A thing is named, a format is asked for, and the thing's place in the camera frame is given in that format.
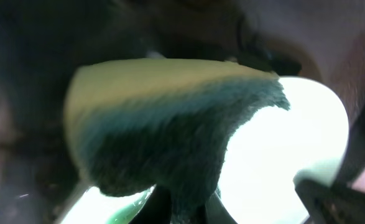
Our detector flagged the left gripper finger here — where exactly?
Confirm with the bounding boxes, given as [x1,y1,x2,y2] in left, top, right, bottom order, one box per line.
[295,105,365,224]

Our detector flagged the mint green plate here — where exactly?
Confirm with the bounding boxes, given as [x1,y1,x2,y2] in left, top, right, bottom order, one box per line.
[59,77,348,223]

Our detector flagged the green yellow sponge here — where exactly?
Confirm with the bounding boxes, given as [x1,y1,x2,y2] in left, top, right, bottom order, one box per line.
[63,58,290,223]

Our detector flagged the black round tray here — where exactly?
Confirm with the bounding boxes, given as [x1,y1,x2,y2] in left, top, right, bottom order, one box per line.
[0,0,145,223]

